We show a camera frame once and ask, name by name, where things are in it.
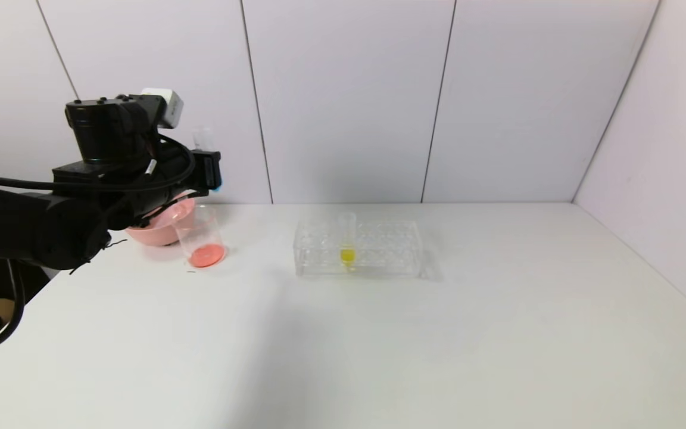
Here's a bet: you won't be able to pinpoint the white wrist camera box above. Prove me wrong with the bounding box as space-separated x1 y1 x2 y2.
141 88 185 129

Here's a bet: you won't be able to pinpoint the clear glass beaker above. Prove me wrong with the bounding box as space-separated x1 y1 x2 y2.
171 204 226 269

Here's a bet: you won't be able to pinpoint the clear acrylic test tube rack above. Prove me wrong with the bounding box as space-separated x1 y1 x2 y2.
294 219 424 278

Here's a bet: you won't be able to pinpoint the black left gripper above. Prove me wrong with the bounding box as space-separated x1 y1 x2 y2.
167 150 223 196

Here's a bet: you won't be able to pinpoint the test tube with blue pigment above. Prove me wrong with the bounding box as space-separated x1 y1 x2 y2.
193 128 223 192

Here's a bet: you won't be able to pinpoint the pink plastic bowl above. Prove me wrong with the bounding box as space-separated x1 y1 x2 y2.
126 194 197 247

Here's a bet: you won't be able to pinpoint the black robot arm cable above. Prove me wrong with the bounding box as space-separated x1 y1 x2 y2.
0 134 198 358

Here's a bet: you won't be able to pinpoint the test tube with yellow pigment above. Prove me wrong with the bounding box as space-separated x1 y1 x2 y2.
340 213 357 270

